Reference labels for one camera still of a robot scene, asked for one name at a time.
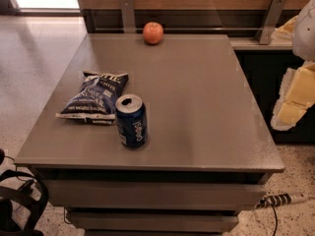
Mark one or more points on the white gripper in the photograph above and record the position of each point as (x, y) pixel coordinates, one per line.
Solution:
(305, 33)

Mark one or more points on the blue pepsi can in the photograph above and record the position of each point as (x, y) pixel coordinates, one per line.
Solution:
(131, 119)

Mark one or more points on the red apple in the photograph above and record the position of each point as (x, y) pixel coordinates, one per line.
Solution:
(152, 33)

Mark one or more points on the grey drawer cabinet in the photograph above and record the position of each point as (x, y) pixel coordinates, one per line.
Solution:
(208, 155)

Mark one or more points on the white power strip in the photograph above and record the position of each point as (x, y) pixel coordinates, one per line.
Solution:
(282, 199)

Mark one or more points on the blue chip bag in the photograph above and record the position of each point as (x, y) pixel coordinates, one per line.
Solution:
(95, 101)

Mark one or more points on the right metal bracket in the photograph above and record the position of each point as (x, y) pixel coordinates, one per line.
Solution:
(273, 13)

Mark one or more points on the metal bracket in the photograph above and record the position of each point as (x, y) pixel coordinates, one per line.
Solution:
(128, 15)
(273, 13)

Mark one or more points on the left metal bracket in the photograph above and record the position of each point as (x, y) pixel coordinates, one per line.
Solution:
(128, 15)

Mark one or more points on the black bag with straps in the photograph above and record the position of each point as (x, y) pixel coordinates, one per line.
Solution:
(8, 226)

